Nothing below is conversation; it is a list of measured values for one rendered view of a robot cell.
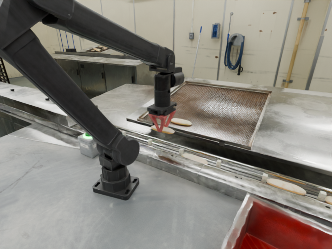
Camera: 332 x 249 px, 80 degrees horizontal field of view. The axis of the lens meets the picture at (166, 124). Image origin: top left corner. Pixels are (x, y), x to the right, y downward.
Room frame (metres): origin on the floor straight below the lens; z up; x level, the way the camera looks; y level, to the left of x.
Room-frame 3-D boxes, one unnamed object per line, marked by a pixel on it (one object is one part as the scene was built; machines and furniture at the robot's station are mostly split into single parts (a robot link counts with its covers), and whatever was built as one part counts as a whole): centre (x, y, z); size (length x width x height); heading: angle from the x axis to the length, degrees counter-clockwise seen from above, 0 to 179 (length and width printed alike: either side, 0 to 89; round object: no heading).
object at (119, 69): (4.65, 1.44, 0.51); 3.00 x 1.26 x 1.03; 58
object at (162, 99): (0.67, 0.01, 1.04); 0.10 x 0.07 x 0.07; 148
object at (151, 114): (0.67, 0.02, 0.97); 0.07 x 0.07 x 0.09; 58
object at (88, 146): (0.69, 0.29, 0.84); 0.08 x 0.08 x 0.11; 58
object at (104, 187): (0.49, 0.15, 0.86); 0.12 x 0.09 x 0.08; 72
